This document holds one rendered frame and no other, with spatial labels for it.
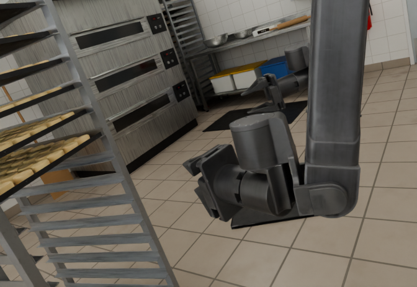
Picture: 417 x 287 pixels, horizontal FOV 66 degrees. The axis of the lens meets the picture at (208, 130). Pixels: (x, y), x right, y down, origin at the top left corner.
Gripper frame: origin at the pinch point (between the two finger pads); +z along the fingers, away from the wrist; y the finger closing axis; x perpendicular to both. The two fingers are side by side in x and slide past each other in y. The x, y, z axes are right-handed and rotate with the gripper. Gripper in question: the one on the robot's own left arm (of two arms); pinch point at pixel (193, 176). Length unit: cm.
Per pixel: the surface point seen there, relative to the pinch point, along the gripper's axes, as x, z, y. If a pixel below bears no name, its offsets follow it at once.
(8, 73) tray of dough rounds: 9, 57, 31
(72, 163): 1, 84, -5
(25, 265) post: 29, 45, -14
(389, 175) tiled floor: -149, 46, -97
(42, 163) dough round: 13, 56, 5
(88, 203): 3, 87, -22
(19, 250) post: 28, 45, -10
